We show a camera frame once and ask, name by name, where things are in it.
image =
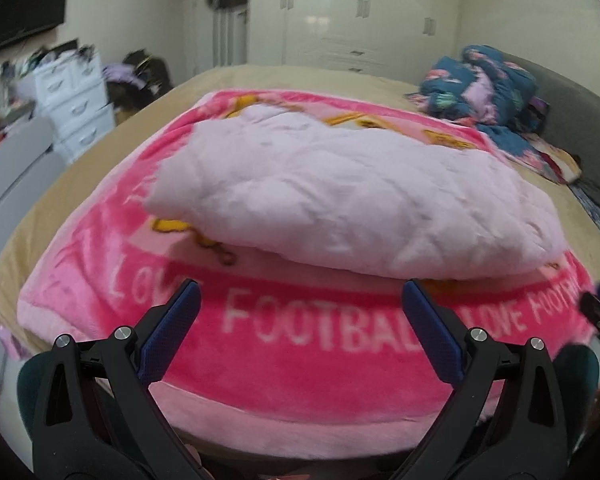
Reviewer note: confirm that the purple clothes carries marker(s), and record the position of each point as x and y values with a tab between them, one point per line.
117	72

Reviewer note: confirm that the person's dark teal pants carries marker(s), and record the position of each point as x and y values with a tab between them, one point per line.
577	380

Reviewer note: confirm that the orange printed cloth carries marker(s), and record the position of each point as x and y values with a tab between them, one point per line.
555	162

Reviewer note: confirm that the pink printed blanket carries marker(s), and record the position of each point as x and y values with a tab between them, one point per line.
280	385

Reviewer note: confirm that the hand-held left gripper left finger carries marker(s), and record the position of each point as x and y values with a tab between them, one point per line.
172	327

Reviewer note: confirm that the teal flamingo quilt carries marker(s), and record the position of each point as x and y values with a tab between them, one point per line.
480	85

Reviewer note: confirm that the white drawer cabinet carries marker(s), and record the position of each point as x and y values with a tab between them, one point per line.
75	105

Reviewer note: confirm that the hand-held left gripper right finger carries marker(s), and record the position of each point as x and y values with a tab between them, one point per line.
430	332

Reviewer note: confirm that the pink quilted jacket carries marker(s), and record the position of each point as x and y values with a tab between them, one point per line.
355	200

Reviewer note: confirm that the grey headboard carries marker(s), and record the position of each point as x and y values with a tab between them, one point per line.
580	110

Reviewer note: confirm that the white wardrobe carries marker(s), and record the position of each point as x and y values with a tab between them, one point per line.
330	25

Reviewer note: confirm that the beige bed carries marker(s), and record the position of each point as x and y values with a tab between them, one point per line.
305	77

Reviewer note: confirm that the dark bag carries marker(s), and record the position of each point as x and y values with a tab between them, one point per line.
147	67

